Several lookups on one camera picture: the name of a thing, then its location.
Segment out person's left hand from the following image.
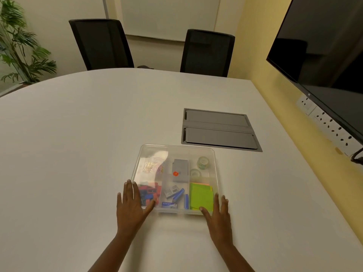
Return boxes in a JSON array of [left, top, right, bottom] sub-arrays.
[[117, 180, 156, 239]]

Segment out green sticky note pad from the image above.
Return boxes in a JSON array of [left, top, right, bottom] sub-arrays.
[[189, 182, 215, 211]]

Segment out white wall socket strip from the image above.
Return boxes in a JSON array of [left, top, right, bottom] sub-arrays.
[[296, 93, 363, 158]]

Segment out bag of coloured paper clips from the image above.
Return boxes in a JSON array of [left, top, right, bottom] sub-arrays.
[[141, 156, 168, 175]]

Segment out person's right forearm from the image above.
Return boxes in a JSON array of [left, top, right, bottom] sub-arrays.
[[217, 242, 256, 272]]

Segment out clear plastic organizer tray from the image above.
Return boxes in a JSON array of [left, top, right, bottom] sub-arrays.
[[132, 144, 222, 216]]

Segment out white wall whiteboard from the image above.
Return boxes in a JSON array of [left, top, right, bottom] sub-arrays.
[[103, 0, 222, 42]]

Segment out large black wall monitor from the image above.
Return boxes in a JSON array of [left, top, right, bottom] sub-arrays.
[[266, 0, 363, 145]]

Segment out black mesh office chair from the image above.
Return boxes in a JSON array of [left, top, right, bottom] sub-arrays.
[[180, 29, 236, 78], [68, 19, 154, 72]]

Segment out pile of red blue blocks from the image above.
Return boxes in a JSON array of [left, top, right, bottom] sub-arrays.
[[138, 182, 162, 208]]

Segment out green potted palm plant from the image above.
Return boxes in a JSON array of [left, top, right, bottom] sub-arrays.
[[0, 0, 58, 85]]

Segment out person's left forearm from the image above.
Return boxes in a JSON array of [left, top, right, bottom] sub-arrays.
[[87, 233, 137, 272]]

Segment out grey box with red dot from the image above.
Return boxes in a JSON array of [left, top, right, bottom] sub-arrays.
[[171, 159, 190, 183]]

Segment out person's right hand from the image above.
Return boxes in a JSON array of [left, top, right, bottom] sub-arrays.
[[199, 193, 234, 248]]

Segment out small grey staple box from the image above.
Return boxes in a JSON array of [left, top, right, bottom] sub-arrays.
[[164, 185, 180, 199]]

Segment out grey table cable box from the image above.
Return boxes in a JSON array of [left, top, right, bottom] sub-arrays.
[[181, 108, 263, 153]]

